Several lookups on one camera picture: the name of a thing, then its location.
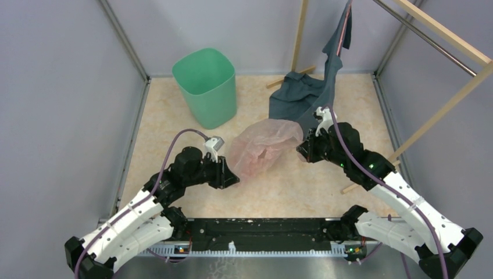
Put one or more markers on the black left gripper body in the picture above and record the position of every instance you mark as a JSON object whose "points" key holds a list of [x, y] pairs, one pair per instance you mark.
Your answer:
{"points": [[213, 172]]}

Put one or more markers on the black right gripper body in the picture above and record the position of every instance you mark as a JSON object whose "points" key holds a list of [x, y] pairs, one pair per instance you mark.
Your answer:
{"points": [[319, 147]]}

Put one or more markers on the pink translucent trash bag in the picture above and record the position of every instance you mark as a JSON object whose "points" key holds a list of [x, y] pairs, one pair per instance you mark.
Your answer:
{"points": [[259, 146]]}

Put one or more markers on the green plastic trash bin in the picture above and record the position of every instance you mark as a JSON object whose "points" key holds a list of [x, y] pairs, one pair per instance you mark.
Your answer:
{"points": [[206, 79]]}

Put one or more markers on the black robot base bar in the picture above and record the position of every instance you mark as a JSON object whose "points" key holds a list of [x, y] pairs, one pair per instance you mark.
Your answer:
{"points": [[285, 235]]}

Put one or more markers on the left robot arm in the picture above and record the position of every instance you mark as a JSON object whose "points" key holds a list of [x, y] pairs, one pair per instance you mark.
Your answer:
{"points": [[148, 218]]}

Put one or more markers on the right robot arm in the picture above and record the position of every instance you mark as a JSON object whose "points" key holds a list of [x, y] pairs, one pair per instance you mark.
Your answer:
{"points": [[440, 247]]}

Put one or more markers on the dark blue-grey cloth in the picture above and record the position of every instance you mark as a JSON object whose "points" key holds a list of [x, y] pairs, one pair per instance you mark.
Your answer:
{"points": [[300, 95]]}

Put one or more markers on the metal rod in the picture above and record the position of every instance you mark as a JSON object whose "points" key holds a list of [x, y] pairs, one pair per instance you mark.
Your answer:
{"points": [[426, 38]]}

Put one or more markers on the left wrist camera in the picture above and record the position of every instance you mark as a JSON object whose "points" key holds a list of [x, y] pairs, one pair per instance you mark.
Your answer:
{"points": [[213, 145]]}

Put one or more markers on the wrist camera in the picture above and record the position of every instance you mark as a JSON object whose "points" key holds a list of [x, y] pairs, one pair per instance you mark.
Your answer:
{"points": [[213, 145], [324, 117]]}

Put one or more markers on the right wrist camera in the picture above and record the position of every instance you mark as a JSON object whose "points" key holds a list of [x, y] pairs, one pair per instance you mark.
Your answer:
{"points": [[324, 117]]}

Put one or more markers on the white cable duct strip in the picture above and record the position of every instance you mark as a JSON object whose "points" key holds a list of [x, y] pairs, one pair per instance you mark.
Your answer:
{"points": [[169, 250]]}

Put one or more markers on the wooden drying rack frame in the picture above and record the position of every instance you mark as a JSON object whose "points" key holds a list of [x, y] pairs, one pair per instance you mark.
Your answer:
{"points": [[451, 164]]}

